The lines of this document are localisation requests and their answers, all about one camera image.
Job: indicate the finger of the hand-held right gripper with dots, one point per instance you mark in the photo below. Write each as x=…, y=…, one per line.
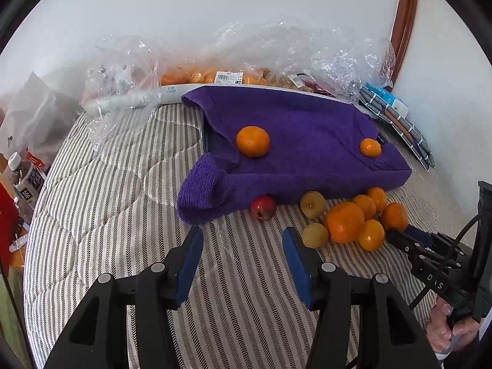
x=401, y=242
x=419, y=235

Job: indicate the pile of bagged yellow plums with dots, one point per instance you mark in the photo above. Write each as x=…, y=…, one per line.
x=284, y=80

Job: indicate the person's right hand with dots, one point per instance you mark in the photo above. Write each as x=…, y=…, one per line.
x=463, y=328

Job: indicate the brown wooden frame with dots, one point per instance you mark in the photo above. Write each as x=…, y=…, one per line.
x=405, y=15

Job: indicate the purple towel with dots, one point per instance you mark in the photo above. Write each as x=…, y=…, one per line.
x=307, y=130

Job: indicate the yellow plum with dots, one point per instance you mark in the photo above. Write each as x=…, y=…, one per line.
x=313, y=203
x=315, y=235

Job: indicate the large orange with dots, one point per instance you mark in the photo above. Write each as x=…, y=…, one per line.
x=344, y=222
x=252, y=142

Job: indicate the plastic drink bottle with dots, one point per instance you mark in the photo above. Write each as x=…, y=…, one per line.
x=27, y=186

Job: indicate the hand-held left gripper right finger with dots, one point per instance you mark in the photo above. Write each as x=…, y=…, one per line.
x=298, y=265

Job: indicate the red packet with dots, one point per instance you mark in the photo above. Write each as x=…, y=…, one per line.
x=7, y=219

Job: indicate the small red apple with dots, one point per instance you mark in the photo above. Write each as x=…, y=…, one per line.
x=263, y=207

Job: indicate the white plastic bag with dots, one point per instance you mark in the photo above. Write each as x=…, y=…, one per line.
x=34, y=119

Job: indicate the grey patterned cloth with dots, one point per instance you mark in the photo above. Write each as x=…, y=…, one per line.
x=407, y=130

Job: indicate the blue tissue packet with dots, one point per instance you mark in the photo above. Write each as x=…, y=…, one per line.
x=388, y=98

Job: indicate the pile of bagged oranges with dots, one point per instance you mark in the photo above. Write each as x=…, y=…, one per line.
x=192, y=76

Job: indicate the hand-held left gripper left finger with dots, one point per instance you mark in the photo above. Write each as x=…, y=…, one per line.
x=188, y=265

